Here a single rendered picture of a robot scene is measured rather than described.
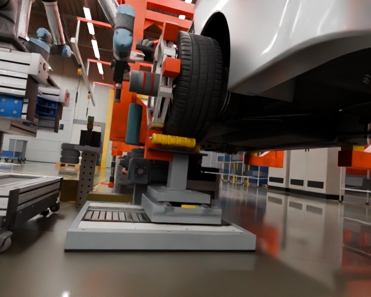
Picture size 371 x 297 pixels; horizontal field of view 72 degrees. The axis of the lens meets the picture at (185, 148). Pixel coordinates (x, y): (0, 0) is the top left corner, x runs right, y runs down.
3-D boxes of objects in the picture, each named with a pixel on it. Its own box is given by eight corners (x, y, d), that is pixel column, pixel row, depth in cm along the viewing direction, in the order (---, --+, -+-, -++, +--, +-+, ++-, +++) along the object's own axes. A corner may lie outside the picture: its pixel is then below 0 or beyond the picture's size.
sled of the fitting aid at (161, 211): (220, 225, 132) (222, 207, 133) (151, 224, 123) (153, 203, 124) (192, 208, 180) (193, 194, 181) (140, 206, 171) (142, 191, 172)
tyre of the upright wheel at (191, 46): (183, 139, 200) (213, 151, 137) (153, 135, 194) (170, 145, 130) (195, 52, 194) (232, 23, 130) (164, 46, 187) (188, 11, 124)
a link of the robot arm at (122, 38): (134, 28, 102) (132, 49, 102) (132, 40, 113) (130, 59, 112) (114, 23, 100) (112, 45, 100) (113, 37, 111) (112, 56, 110)
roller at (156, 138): (199, 148, 147) (200, 138, 147) (148, 142, 139) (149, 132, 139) (196, 148, 152) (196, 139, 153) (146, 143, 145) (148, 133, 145)
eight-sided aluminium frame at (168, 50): (169, 124, 130) (179, 21, 134) (156, 122, 128) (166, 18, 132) (152, 134, 182) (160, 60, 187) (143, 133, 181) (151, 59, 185)
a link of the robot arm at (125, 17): (117, 15, 114) (114, 39, 113) (116, 0, 103) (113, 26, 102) (135, 19, 116) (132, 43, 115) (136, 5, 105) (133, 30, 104)
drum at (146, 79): (165, 95, 151) (167, 72, 152) (128, 88, 145) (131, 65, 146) (161, 100, 165) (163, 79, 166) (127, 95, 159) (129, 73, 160)
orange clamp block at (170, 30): (175, 42, 143) (179, 25, 138) (162, 39, 140) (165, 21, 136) (174, 40, 148) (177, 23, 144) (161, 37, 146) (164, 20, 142)
